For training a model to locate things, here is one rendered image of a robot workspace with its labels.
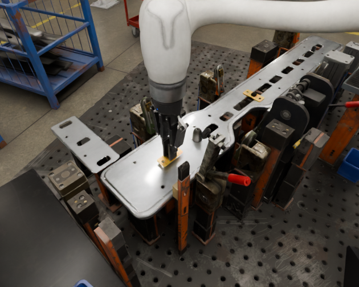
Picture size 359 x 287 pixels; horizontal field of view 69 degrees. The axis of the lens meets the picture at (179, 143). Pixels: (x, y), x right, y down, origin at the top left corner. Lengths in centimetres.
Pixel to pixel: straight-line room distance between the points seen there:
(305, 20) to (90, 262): 70
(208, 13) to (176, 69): 20
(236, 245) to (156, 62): 72
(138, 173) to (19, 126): 209
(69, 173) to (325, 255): 90
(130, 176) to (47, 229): 25
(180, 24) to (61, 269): 57
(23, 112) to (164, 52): 250
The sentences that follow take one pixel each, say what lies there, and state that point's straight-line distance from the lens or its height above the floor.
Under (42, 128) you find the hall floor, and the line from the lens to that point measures 268.
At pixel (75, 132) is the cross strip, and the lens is 99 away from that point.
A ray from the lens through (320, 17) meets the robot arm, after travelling 67.
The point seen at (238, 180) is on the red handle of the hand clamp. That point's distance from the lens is 64.
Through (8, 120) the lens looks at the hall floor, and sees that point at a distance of 293.
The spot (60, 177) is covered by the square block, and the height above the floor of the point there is 106.
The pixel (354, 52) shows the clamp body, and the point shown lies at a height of 104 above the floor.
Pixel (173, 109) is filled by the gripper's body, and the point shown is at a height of 123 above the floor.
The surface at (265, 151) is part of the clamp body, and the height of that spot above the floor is 107.
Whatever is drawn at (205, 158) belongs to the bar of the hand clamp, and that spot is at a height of 115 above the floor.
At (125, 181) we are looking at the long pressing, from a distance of 80.
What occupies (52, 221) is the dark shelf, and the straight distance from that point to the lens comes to 76.
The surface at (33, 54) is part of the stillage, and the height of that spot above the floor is 57.
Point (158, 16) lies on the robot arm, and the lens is 54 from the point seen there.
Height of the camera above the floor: 165
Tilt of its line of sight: 47 degrees down
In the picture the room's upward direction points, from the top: straight up
